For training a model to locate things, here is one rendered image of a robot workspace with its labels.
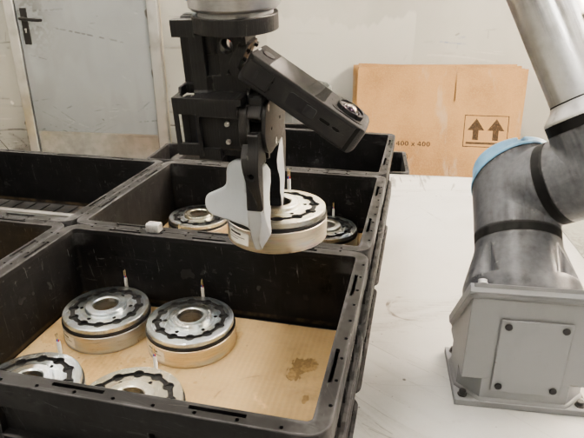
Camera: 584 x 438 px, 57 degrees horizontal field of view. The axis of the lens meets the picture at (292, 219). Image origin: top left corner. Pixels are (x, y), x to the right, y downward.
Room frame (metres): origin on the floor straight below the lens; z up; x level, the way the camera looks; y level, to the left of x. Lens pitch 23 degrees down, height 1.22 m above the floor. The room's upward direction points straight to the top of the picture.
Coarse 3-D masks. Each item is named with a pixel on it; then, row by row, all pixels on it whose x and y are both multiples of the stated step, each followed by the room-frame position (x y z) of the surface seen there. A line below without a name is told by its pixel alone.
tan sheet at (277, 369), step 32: (32, 352) 0.52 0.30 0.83; (64, 352) 0.52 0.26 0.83; (128, 352) 0.52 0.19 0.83; (256, 352) 0.52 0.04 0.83; (288, 352) 0.52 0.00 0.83; (320, 352) 0.52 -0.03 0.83; (192, 384) 0.46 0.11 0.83; (224, 384) 0.46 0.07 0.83; (256, 384) 0.46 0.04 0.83; (288, 384) 0.46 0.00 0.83; (320, 384) 0.46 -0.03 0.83; (288, 416) 0.42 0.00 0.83
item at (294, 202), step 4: (284, 196) 0.54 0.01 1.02; (288, 196) 0.54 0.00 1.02; (292, 196) 0.53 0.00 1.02; (296, 196) 0.53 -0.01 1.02; (284, 200) 0.54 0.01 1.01; (288, 200) 0.53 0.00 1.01; (292, 200) 0.52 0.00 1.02; (296, 200) 0.52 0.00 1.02; (288, 204) 0.51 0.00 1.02; (292, 204) 0.51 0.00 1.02; (296, 204) 0.51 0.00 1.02; (300, 204) 0.52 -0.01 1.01; (272, 208) 0.50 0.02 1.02; (276, 208) 0.50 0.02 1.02; (280, 208) 0.50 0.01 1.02; (284, 208) 0.50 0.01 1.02; (288, 208) 0.50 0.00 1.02; (292, 208) 0.51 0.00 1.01; (296, 208) 0.51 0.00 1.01; (272, 212) 0.50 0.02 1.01; (276, 212) 0.50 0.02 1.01; (280, 212) 0.50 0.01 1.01; (284, 212) 0.50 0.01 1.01; (288, 212) 0.50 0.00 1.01
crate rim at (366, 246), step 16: (144, 176) 0.86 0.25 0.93; (320, 176) 0.88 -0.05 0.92; (336, 176) 0.87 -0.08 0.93; (352, 176) 0.87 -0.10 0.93; (368, 176) 0.86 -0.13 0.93; (128, 192) 0.79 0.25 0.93; (384, 192) 0.84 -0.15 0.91; (96, 208) 0.72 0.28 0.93; (96, 224) 0.66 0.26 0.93; (112, 224) 0.66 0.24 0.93; (128, 224) 0.66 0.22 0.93; (368, 224) 0.69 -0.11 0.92; (368, 240) 0.61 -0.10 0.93; (368, 256) 0.59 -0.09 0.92
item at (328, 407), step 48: (48, 240) 0.61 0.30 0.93; (192, 240) 0.61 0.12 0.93; (336, 336) 0.41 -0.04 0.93; (0, 384) 0.34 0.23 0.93; (48, 384) 0.34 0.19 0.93; (336, 384) 0.34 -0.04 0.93; (144, 432) 0.32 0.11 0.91; (192, 432) 0.31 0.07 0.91; (240, 432) 0.30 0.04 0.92; (288, 432) 0.29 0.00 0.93
